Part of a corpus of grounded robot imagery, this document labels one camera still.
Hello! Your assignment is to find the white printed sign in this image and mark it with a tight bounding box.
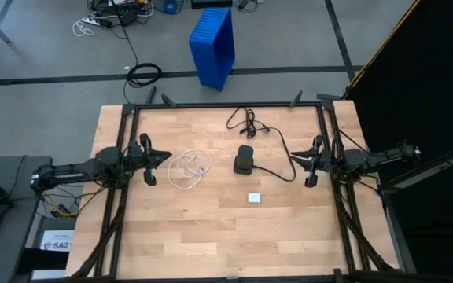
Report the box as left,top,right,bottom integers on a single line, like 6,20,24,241
39,229,75,252

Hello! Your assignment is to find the black floor box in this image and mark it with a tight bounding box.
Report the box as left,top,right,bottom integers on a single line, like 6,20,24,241
190,0,223,10

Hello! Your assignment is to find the black cylindrical speaker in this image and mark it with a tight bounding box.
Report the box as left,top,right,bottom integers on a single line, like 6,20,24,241
233,144,256,176

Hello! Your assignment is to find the white floor cable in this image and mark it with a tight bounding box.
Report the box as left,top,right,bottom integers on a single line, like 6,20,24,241
72,18,94,38

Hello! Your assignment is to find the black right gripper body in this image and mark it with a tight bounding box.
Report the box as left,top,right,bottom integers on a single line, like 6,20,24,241
304,134,344,189

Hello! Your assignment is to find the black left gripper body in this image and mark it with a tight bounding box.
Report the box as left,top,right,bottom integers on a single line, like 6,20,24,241
126,132,158,188

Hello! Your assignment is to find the black coiled floor cable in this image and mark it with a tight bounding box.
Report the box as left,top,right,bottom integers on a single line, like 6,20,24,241
116,15,163,104

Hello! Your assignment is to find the white power strip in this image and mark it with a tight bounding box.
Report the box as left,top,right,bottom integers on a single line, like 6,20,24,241
87,15,112,28

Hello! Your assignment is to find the white USB cable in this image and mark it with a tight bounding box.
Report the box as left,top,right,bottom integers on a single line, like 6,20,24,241
167,148,213,192

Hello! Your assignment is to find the black table frame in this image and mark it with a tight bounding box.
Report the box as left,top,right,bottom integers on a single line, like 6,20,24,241
68,89,408,283

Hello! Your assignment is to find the yellow floor cable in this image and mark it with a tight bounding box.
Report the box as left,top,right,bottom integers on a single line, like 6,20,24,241
45,194,79,218

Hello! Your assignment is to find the grey metal beam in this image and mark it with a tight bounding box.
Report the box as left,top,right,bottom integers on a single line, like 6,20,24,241
383,139,453,193

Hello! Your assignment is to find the black partition with yellow edge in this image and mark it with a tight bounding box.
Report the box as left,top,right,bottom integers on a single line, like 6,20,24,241
344,0,453,278

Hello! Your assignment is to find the black side desk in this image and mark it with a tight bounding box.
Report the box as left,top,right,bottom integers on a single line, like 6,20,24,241
0,155,53,283

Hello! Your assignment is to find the blue plastic bin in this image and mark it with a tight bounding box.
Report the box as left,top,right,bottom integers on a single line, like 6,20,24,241
188,6,236,92

